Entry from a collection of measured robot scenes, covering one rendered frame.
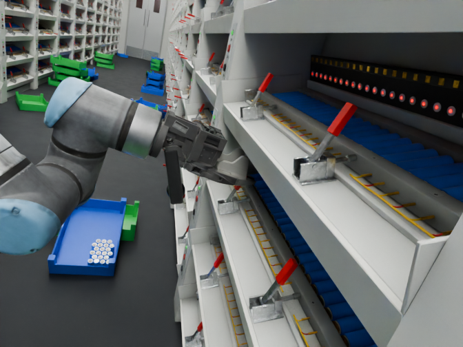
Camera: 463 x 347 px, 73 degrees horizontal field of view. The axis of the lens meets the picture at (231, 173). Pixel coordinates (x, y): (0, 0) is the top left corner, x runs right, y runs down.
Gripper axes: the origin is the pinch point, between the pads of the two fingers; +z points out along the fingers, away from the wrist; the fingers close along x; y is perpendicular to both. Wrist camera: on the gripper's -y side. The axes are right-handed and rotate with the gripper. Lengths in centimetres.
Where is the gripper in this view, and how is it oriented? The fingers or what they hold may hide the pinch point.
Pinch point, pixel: (247, 182)
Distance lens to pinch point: 63.5
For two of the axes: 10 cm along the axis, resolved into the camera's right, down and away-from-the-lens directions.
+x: -2.0, -4.0, 9.0
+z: 8.8, 3.3, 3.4
